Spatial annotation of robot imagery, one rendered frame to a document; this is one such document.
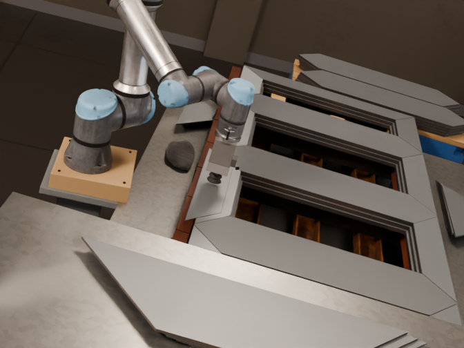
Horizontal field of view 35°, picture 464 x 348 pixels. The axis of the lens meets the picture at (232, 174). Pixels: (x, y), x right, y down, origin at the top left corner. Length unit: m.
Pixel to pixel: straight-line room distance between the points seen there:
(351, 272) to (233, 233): 0.34
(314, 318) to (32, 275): 0.54
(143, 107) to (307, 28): 3.25
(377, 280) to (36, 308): 1.01
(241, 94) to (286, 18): 3.46
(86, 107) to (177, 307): 1.00
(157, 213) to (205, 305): 0.94
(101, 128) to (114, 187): 0.19
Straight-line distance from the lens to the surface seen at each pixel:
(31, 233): 1.49
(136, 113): 2.30
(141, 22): 2.03
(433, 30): 5.64
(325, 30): 5.47
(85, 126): 2.23
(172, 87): 1.93
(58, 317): 1.32
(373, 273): 2.03
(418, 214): 2.41
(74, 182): 2.27
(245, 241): 1.96
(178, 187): 2.43
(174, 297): 1.37
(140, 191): 2.36
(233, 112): 1.99
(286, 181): 2.29
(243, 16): 5.29
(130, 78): 2.27
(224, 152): 2.04
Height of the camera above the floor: 1.95
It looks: 29 degrees down
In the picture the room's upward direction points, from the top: 18 degrees clockwise
